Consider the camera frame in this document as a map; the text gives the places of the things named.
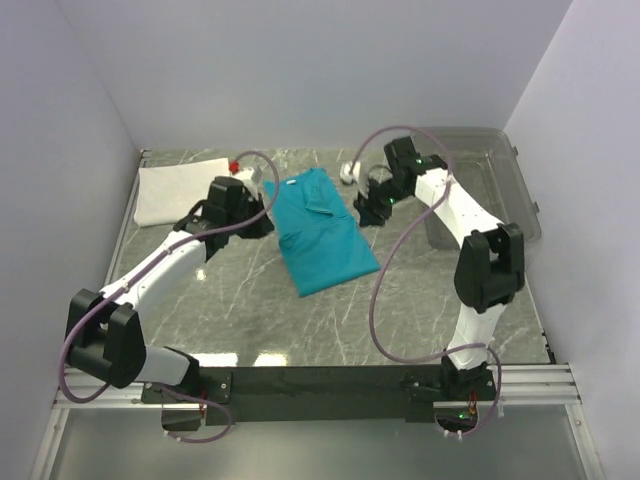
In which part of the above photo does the clear plastic bin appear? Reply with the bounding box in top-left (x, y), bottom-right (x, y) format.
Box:
top-left (431, 127), bottom-right (541, 244)

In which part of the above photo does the teal t shirt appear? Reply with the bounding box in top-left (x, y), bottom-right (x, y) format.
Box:
top-left (263, 168), bottom-right (380, 297)

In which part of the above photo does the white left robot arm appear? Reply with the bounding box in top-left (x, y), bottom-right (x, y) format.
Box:
top-left (62, 169), bottom-right (274, 395)

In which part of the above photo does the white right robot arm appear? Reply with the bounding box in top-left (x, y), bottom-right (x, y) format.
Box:
top-left (340, 137), bottom-right (525, 397)

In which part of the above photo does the folded white t shirt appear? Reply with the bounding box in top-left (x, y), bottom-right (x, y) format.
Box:
top-left (134, 158), bottom-right (229, 227)

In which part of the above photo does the black base crossbar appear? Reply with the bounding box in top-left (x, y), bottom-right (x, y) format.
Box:
top-left (139, 363), bottom-right (501, 427)

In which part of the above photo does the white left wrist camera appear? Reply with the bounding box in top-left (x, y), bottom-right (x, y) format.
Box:
top-left (228, 160), bottom-right (263, 186)

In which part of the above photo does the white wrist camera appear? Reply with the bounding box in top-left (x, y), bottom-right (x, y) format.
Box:
top-left (339, 161), bottom-right (369, 198)
top-left (228, 160), bottom-right (263, 186)

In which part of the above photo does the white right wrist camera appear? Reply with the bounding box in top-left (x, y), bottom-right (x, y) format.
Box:
top-left (339, 161), bottom-right (369, 198)

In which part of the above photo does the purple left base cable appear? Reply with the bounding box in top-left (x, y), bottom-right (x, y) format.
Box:
top-left (159, 384), bottom-right (235, 443)

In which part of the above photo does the aluminium frame rail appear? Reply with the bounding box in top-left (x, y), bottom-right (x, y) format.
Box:
top-left (52, 363), bottom-right (584, 409)

